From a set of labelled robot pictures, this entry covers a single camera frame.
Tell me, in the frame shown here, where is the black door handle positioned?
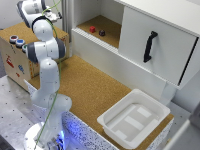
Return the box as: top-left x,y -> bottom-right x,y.
142,30 -> 159,64

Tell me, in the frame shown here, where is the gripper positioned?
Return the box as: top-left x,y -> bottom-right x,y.
42,8 -> 64,22

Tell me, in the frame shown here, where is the green cable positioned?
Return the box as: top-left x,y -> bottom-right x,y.
32,0 -> 64,150

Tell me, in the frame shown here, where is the white sliding door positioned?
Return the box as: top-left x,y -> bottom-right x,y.
118,5 -> 200,86

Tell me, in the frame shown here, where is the blue button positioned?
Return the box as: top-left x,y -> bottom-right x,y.
15,38 -> 26,48

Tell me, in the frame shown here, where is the green button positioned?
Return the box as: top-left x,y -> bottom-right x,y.
21,44 -> 29,52

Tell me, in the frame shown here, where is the red button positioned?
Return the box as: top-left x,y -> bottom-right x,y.
9,34 -> 19,44

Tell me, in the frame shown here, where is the white cabinet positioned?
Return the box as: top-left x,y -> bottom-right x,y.
70,0 -> 200,107

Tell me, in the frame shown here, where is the white plastic box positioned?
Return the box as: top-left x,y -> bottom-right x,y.
96,88 -> 172,150

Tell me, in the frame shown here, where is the purple block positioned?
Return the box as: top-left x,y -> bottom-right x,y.
98,29 -> 107,37

